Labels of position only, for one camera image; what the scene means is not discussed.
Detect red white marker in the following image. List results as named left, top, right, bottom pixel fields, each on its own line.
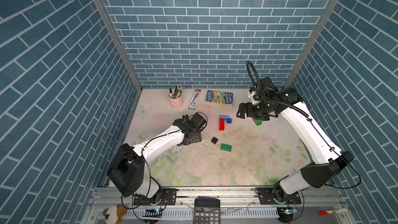
left=318, top=208, right=349, bottom=216

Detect black calculator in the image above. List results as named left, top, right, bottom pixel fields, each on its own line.
left=193, top=197, right=221, bottom=224

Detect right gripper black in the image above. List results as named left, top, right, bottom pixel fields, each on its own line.
left=234, top=101, right=269, bottom=121

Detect brown white plush toy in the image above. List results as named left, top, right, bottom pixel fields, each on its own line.
left=102, top=204, right=127, bottom=224

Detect white red pen box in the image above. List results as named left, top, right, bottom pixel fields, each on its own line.
left=188, top=89, right=202, bottom=111

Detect pens in cup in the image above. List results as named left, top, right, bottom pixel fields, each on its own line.
left=169, top=85, right=184, bottom=99

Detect green long lego brick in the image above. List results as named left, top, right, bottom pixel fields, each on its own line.
left=220, top=143, right=232, bottom=152

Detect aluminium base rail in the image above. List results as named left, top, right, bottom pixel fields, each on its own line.
left=82, top=186, right=354, bottom=224

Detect red lego brick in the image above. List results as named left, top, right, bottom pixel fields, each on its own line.
left=219, top=118, right=225, bottom=131

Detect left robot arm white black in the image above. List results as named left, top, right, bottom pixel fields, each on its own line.
left=107, top=112, right=208, bottom=204

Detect black lego brick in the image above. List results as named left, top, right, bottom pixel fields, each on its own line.
left=211, top=137, right=218, bottom=145

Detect green lego brick back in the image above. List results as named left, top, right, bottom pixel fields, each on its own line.
left=254, top=119, right=262, bottom=126

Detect pink pen holder cup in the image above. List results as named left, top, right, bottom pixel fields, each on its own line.
left=169, top=94, right=183, bottom=110

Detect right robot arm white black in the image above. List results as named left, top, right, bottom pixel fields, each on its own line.
left=236, top=77, right=354, bottom=204

